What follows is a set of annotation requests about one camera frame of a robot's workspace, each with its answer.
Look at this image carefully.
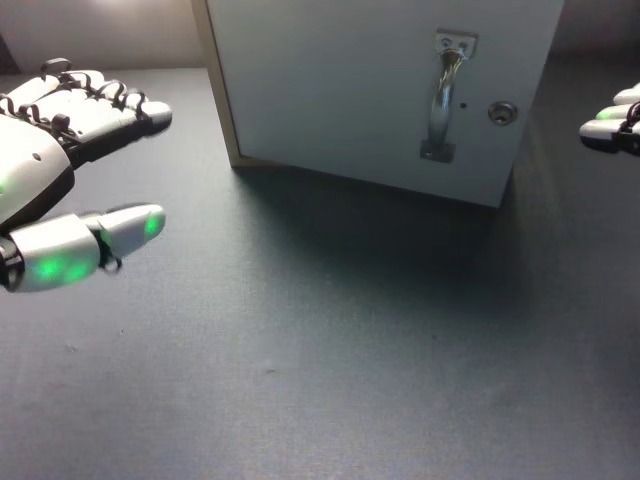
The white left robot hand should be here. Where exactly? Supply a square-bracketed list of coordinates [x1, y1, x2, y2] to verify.
[0, 57, 174, 295]

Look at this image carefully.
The light wooden box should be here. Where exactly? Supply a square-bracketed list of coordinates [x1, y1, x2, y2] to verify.
[191, 0, 284, 171]

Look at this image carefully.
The chrome door handle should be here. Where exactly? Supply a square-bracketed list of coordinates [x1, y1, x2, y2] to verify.
[419, 28, 479, 164]

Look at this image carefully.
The grey table cloth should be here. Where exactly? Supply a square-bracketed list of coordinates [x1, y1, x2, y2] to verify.
[0, 47, 640, 480]

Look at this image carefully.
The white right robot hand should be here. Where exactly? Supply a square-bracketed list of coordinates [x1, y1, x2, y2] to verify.
[578, 83, 640, 158]

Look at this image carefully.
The reddish-brown wooden panel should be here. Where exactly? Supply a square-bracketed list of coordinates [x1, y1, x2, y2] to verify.
[204, 0, 567, 209]

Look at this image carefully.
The round silver keyhole lock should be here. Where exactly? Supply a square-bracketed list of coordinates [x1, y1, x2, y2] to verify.
[487, 100, 519, 126]

